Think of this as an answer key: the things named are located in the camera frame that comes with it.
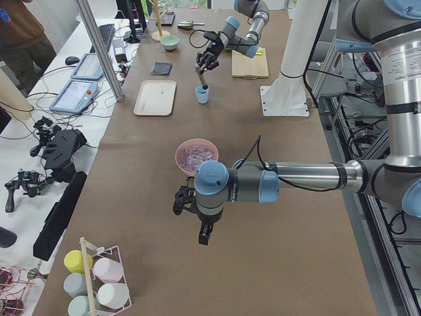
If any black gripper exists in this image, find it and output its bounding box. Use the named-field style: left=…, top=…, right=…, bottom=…
left=196, top=31, right=221, bottom=73
left=172, top=177, right=223, bottom=245

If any steel muddler with black tip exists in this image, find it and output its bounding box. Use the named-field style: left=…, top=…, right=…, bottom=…
left=195, top=64, right=209, bottom=90

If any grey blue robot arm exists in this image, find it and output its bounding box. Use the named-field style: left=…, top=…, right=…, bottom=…
left=195, top=1, right=270, bottom=75
left=172, top=42, right=352, bottom=251

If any light blue plastic cup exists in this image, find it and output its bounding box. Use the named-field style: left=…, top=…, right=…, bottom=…
left=195, top=86, right=209, bottom=104

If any steel ice scoop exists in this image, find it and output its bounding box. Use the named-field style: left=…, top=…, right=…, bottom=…
left=177, top=20, right=205, bottom=30

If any wooden cup rack stand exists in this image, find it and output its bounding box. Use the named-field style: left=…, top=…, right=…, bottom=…
left=149, top=0, right=170, bottom=42

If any pile of clear ice cubes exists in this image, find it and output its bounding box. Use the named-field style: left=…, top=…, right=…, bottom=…
left=176, top=144, right=215, bottom=172

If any pink cup in rack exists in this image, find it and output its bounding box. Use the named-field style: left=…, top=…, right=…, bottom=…
left=93, top=257, right=124, bottom=283

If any white cup in rack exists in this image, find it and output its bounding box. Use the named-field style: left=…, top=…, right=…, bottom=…
left=97, top=283, right=129, bottom=309

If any yellow cup in rack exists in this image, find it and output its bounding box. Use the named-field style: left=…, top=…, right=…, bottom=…
left=64, top=250, right=85, bottom=273

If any grey cup in rack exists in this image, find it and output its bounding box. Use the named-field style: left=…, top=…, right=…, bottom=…
left=63, top=273, right=87, bottom=298

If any mint cup in rack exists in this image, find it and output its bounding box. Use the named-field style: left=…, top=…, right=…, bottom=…
left=67, top=296, right=91, bottom=316

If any bamboo cutting board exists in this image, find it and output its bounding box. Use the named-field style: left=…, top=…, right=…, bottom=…
left=232, top=47, right=269, bottom=79

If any light green bowl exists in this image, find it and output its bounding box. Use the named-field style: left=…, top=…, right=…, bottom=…
left=161, top=35, right=180, bottom=51

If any grey folded cloth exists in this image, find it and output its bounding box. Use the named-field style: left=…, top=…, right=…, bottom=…
left=151, top=62, right=172, bottom=76

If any black framed tray edge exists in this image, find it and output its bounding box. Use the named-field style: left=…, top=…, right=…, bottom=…
left=147, top=12, right=176, bottom=26

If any cream rabbit tray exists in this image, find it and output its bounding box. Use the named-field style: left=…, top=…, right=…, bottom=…
left=133, top=80, right=176, bottom=117

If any pink bowl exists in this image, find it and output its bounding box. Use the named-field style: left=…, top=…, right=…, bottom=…
left=175, top=138, right=218, bottom=176

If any black monitor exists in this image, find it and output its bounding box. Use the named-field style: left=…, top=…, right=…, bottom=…
left=116, top=0, right=147, bottom=44

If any black keyboard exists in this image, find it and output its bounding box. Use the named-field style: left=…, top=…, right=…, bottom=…
left=98, top=24, right=115, bottom=52

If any white test tube rack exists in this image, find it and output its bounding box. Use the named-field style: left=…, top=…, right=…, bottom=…
left=80, top=237, right=132, bottom=315

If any blue teach pendant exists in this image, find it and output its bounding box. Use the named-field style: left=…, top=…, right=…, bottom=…
left=70, top=53, right=104, bottom=81
left=49, top=80, right=98, bottom=114

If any black computer mouse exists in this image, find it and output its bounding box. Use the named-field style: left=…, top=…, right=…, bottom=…
left=64, top=56, right=80, bottom=66

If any black speaker bar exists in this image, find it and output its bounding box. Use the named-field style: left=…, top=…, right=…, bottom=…
left=33, top=171, right=87, bottom=261

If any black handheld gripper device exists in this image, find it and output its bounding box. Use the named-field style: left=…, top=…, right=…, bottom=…
left=30, top=117, right=87, bottom=182

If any person in brown clothes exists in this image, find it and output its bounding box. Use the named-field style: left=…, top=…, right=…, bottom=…
left=1, top=0, right=56, bottom=93

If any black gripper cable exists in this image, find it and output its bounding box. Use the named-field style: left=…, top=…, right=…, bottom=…
left=188, top=28, right=218, bottom=50
left=235, top=134, right=343, bottom=192

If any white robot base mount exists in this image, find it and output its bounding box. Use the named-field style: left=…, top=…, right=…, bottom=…
left=260, top=0, right=330, bottom=117

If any aluminium frame post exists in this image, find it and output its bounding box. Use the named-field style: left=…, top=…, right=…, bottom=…
left=76, top=0, right=124, bottom=102

